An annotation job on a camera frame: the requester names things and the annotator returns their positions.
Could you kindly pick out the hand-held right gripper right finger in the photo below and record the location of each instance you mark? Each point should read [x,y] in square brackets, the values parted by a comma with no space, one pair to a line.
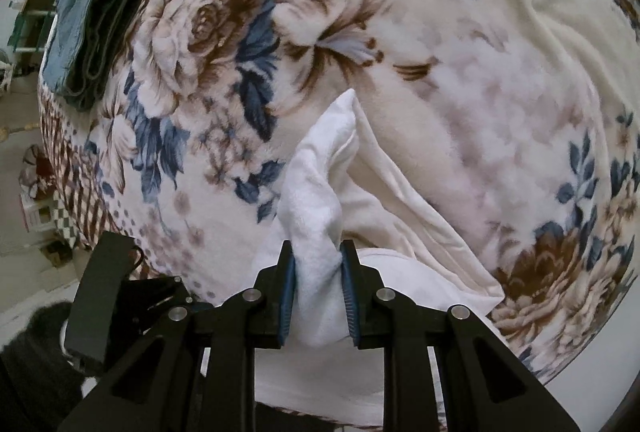
[350,299]

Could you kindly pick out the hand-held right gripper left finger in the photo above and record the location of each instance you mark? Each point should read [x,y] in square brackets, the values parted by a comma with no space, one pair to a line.
[287,304]

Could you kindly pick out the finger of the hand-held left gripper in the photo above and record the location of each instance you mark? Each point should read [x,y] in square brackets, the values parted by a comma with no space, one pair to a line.
[160,290]

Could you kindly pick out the white pants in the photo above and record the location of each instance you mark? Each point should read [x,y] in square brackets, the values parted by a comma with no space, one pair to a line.
[320,222]

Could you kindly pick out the person's left forearm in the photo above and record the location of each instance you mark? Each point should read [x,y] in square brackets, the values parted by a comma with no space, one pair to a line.
[30,362]

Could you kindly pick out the brown checked bedsheet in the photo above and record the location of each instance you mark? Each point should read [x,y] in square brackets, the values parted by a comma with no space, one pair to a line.
[62,156]

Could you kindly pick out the floral plush blanket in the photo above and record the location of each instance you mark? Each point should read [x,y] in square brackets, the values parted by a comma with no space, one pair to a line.
[450,86]

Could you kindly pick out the folded blue jeans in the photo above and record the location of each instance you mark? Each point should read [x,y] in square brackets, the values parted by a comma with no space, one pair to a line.
[85,41]

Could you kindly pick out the green rack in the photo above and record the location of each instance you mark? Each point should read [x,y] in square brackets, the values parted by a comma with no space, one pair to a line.
[27,29]

